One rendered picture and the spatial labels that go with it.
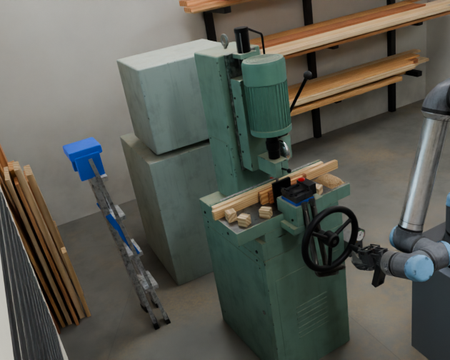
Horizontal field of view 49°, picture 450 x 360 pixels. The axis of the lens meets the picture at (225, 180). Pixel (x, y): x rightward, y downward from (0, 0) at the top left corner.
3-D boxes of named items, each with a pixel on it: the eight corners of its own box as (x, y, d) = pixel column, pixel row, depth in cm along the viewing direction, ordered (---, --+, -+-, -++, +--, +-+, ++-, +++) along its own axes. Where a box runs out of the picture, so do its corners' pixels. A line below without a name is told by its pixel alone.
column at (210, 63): (239, 206, 238) (215, 57, 207) (216, 191, 256) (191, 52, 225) (277, 190, 247) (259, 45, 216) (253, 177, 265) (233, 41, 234)
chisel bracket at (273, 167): (276, 181, 214) (274, 163, 211) (258, 172, 226) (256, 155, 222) (290, 176, 217) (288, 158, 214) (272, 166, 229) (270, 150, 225)
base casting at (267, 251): (263, 263, 209) (261, 244, 205) (201, 213, 256) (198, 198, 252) (343, 223, 227) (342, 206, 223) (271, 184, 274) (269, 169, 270)
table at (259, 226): (251, 257, 192) (248, 244, 189) (213, 227, 216) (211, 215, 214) (366, 201, 216) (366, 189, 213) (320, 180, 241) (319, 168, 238)
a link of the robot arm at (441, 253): (433, 233, 183) (408, 243, 178) (459, 246, 174) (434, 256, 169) (431, 255, 187) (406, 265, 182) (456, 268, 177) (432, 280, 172)
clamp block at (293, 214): (297, 228, 200) (295, 208, 196) (277, 216, 210) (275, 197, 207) (325, 215, 205) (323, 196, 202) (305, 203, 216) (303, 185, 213)
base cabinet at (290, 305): (281, 383, 239) (263, 263, 209) (221, 320, 286) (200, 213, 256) (351, 340, 257) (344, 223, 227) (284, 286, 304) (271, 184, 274)
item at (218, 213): (215, 221, 209) (213, 212, 207) (213, 218, 211) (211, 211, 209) (338, 168, 236) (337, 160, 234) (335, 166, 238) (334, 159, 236)
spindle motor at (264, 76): (266, 142, 200) (256, 66, 187) (243, 133, 214) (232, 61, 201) (300, 129, 207) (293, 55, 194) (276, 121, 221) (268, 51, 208)
